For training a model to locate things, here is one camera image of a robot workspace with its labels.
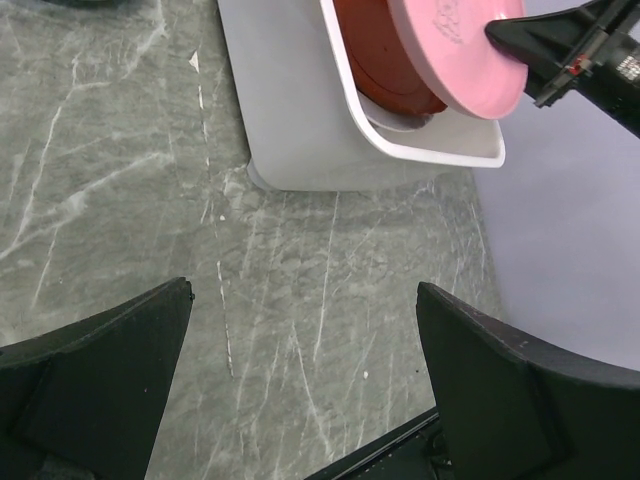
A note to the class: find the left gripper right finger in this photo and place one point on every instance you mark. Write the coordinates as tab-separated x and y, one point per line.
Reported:
513	406

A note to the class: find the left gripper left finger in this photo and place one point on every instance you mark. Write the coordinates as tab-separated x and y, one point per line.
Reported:
94	392

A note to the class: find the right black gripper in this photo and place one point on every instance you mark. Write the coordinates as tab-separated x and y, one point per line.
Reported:
587	49

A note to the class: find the pink plate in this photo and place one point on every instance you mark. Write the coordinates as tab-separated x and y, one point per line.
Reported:
447	45

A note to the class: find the red round plate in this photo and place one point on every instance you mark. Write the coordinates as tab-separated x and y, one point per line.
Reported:
381	68

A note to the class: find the white plastic bin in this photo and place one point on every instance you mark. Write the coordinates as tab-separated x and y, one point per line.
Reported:
304	122

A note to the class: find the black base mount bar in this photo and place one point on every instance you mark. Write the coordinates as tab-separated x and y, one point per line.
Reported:
414	450

